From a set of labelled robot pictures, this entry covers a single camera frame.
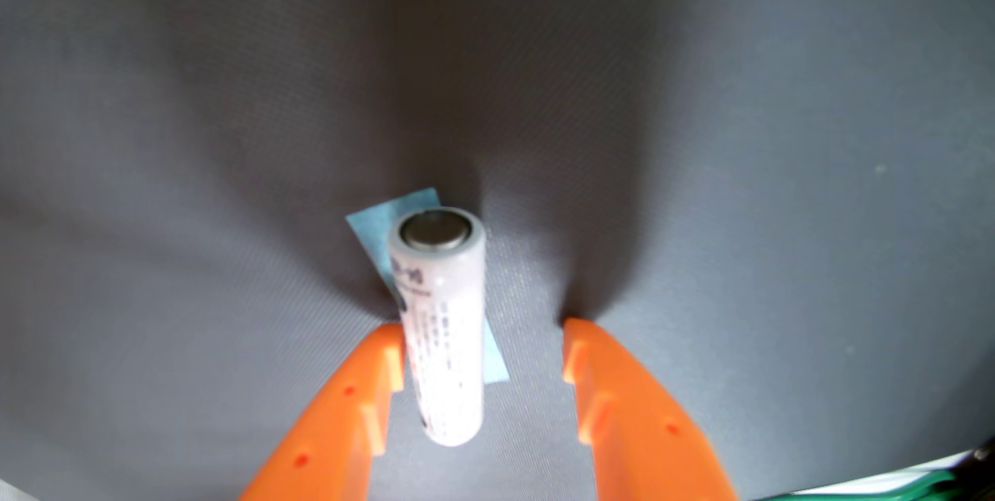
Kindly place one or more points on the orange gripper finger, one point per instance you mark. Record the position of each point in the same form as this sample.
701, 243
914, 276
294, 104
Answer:
645, 439
334, 423

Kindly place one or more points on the white cylindrical battery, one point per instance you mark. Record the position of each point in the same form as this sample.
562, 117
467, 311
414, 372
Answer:
443, 330

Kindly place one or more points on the light blue paper marker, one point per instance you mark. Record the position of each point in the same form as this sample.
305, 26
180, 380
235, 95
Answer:
377, 225

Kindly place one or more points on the dark grey mat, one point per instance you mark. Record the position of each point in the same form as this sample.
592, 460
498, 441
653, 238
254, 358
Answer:
155, 97

